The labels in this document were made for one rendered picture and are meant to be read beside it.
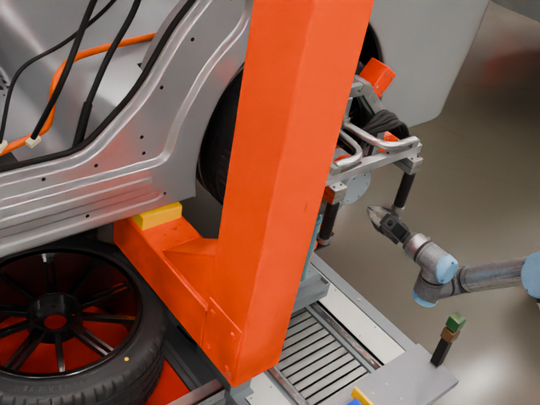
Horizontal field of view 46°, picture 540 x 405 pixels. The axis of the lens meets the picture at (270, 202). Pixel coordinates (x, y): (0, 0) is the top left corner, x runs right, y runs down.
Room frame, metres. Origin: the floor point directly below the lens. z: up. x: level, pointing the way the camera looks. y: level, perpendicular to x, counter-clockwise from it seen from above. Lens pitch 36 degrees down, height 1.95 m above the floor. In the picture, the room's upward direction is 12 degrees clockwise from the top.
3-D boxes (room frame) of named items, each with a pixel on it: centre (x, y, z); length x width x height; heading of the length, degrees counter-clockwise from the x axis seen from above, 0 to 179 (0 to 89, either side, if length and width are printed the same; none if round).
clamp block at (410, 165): (1.76, -0.40, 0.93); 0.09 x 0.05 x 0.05; 46
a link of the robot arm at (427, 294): (1.66, -0.60, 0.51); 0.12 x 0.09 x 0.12; 120
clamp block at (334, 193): (1.52, -0.16, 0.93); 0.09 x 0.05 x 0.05; 46
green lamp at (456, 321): (1.38, -0.61, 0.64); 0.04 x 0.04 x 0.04; 46
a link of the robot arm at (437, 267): (1.66, -0.58, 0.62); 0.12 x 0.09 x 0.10; 45
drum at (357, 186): (1.73, -0.18, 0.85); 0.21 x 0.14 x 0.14; 46
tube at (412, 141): (1.77, -0.29, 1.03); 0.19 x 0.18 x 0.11; 46
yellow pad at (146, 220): (1.55, 0.36, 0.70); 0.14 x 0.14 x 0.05; 46
